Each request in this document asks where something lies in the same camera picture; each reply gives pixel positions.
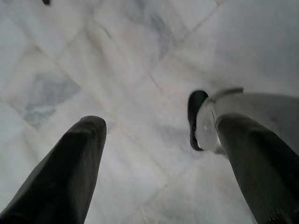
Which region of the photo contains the black left robot foot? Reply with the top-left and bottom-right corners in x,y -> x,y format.
187,90 -> 210,151

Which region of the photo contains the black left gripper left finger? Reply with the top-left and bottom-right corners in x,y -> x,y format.
0,115 -> 107,224

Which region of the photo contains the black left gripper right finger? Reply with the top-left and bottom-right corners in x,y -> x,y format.
215,112 -> 299,224

